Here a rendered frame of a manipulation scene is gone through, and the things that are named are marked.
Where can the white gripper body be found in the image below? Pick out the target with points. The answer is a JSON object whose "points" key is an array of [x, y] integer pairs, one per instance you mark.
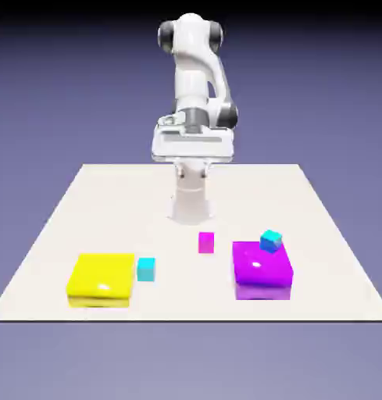
{"points": [[193, 148]]}

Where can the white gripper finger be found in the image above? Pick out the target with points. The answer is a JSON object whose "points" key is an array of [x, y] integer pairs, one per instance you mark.
{"points": [[180, 171], [205, 171]]}

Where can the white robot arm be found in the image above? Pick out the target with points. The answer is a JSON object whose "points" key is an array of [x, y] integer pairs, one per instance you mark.
{"points": [[193, 56]]}

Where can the small magenta cube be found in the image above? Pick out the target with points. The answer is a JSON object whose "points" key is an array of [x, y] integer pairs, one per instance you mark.
{"points": [[206, 242]]}

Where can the small blue cube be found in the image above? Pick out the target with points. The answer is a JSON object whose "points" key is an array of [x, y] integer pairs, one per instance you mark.
{"points": [[270, 241]]}

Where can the small cyan cube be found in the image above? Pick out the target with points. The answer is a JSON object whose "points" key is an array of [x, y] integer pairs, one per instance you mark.
{"points": [[146, 269]]}

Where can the large purple box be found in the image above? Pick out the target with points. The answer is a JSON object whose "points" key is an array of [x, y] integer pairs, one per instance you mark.
{"points": [[261, 272]]}

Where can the large yellow box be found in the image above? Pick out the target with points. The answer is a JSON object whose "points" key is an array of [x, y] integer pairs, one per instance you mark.
{"points": [[100, 278]]}

